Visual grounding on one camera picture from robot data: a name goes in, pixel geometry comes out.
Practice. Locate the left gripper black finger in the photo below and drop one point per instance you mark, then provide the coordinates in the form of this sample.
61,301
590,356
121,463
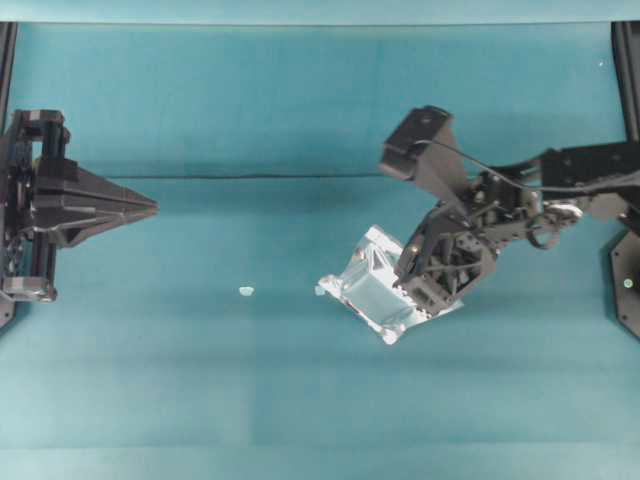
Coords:
69,228
86,184

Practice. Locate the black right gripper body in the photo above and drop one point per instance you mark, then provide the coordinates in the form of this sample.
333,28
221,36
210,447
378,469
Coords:
497,213

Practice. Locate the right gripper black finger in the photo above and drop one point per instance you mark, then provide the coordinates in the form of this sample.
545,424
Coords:
430,300
442,221

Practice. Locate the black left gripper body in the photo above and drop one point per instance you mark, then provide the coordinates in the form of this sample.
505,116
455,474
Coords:
32,153

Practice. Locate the silver zip bag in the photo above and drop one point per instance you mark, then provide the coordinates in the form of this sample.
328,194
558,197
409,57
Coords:
366,287

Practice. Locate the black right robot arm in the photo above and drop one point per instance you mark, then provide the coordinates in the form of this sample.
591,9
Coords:
599,180

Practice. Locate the teal table cloth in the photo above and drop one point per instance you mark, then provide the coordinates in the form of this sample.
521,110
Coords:
257,127

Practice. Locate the small white scrap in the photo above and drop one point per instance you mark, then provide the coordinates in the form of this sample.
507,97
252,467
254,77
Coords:
246,291

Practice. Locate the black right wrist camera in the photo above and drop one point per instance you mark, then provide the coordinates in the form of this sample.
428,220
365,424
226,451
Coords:
422,150

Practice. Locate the black metal table frame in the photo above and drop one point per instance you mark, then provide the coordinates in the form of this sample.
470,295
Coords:
625,43

